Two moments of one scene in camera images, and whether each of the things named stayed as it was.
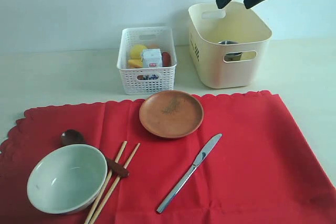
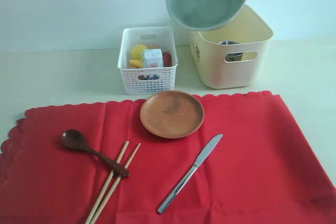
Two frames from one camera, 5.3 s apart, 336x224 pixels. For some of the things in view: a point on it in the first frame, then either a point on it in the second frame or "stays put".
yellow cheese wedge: (135, 63) stays put
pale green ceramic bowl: (68, 180) to (205, 3)
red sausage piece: (166, 59) stays put
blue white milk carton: (151, 57) stays put
